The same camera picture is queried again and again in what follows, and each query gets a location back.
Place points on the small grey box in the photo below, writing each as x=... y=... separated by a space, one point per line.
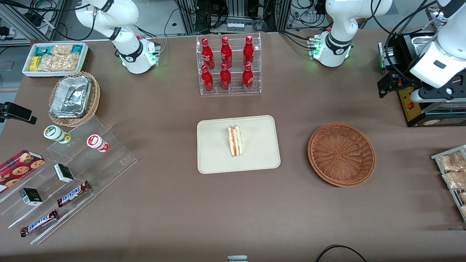
x=237 y=259

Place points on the yellow snack packet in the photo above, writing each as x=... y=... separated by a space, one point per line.
x=34 y=63

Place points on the clear acrylic stepped shelf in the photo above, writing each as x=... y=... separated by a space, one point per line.
x=109 y=163

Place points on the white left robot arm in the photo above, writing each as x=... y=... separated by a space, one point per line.
x=336 y=40

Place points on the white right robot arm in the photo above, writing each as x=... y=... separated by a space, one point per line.
x=127 y=51

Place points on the aluminium frame stand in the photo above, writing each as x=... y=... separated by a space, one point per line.
x=22 y=22

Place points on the white rectangular plastic bin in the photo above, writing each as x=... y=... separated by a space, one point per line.
x=54 y=74

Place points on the aluminium foil tray stack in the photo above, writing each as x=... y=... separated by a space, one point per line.
x=71 y=98

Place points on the aluminium equipment rack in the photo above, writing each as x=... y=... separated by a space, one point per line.
x=236 y=11

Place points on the triangular sandwich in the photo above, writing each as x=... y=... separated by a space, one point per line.
x=235 y=142

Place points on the light wicker basket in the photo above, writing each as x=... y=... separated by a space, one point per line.
x=95 y=98

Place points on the small dark green box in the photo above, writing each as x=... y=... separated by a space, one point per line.
x=63 y=173
x=31 y=197

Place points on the clear acrylic bottle rack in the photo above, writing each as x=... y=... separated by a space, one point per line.
x=233 y=92

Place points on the red cola bottle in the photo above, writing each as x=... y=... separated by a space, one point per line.
x=207 y=78
x=225 y=77
x=247 y=76
x=248 y=50
x=206 y=52
x=226 y=51

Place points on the black and yellow appliance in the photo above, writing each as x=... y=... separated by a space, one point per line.
x=409 y=107

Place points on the red lidded white cup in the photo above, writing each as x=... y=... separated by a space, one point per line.
x=95 y=141

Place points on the clear cracker bag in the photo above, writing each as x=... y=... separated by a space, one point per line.
x=49 y=62
x=62 y=49
x=71 y=62

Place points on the red tartan Walkers cookie box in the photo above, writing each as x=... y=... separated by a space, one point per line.
x=20 y=165

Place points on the green lidded white cup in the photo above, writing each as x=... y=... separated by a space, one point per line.
x=52 y=133

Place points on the teal snack packet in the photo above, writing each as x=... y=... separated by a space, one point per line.
x=77 y=49
x=42 y=50

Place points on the brown Snickers chocolate bar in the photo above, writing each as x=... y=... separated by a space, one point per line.
x=38 y=223
x=72 y=194

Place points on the beige plastic serving tray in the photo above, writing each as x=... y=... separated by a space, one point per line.
x=218 y=153

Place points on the clear bag of pastries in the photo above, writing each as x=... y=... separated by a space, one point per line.
x=463 y=196
x=455 y=179
x=464 y=210
x=451 y=162

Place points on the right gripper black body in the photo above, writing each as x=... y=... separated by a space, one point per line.
x=4 y=109

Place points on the brown round wicker basket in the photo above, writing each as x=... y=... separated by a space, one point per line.
x=340 y=154

